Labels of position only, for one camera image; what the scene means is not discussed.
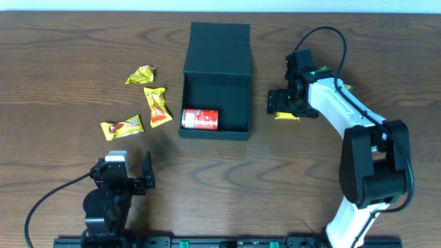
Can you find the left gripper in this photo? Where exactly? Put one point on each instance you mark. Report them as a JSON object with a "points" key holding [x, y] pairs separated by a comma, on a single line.
{"points": [[138, 188]]}

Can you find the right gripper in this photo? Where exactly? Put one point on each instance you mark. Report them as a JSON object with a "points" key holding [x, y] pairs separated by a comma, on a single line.
{"points": [[280, 94]]}

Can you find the small yellow candy packet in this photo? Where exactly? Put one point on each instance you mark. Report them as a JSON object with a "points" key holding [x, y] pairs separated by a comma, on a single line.
{"points": [[286, 116]]}

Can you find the green orange snack packet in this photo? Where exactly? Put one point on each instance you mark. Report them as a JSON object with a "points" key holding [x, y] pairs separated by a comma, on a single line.
{"points": [[348, 87]]}

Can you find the yellow orange snack packet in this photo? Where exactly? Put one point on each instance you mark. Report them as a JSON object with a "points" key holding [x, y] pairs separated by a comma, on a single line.
{"points": [[158, 108]]}

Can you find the red soda can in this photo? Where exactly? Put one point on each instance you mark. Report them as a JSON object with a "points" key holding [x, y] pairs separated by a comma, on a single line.
{"points": [[198, 119]]}

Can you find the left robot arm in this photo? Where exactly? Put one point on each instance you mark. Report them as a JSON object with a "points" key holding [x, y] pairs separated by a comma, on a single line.
{"points": [[107, 207]]}

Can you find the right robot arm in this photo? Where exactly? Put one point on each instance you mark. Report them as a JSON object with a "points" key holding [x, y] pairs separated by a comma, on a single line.
{"points": [[374, 166]]}

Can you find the yellow chocolate wafer packet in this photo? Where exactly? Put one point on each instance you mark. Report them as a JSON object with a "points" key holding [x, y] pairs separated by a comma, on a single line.
{"points": [[123, 128]]}

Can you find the black open gift box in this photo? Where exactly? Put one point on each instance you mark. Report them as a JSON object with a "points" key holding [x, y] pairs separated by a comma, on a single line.
{"points": [[218, 76]]}

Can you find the black mounting rail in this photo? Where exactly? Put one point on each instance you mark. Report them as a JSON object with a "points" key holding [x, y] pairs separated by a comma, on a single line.
{"points": [[167, 242]]}

